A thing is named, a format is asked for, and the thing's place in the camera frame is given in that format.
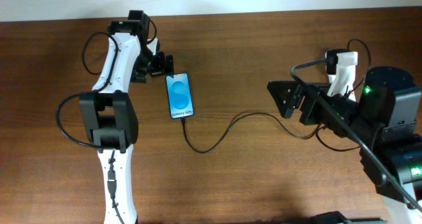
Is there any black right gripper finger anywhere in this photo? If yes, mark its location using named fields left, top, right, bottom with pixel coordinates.
left=274, top=92, right=302, bottom=119
left=267, top=80, right=304, bottom=101

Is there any black charger cable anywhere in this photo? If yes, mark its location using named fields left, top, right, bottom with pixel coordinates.
left=179, top=38, right=371, bottom=154

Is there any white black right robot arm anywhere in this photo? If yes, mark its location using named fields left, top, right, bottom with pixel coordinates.
left=267, top=67, right=421, bottom=223

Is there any blue Galaxy smartphone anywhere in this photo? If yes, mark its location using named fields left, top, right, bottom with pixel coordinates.
left=166, top=72, right=195, bottom=119

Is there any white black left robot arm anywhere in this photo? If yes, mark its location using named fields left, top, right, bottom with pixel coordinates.
left=79, top=10, right=173, bottom=223

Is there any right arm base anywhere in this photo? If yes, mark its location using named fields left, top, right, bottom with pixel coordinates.
left=310, top=211, right=388, bottom=224

